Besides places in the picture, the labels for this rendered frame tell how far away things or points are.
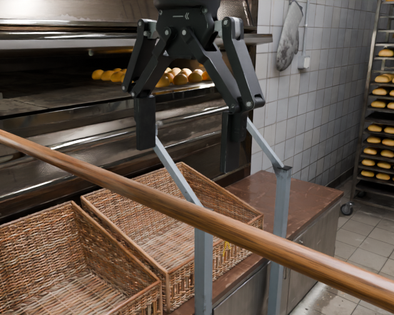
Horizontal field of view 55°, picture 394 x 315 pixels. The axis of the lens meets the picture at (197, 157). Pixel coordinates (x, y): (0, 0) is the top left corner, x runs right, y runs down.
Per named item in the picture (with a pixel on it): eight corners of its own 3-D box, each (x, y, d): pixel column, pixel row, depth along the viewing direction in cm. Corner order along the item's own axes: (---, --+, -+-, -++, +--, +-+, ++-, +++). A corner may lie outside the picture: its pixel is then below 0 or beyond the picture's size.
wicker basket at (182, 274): (83, 259, 149) (76, 195, 141) (182, 212, 189) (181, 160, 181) (168, 317, 119) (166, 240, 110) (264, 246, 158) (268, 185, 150)
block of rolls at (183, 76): (89, 79, 222) (87, 69, 220) (149, 73, 256) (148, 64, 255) (161, 88, 184) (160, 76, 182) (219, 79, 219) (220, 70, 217)
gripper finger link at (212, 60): (198, 34, 45) (206, 26, 44) (247, 112, 43) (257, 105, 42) (177, 33, 42) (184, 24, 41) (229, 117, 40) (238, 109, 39)
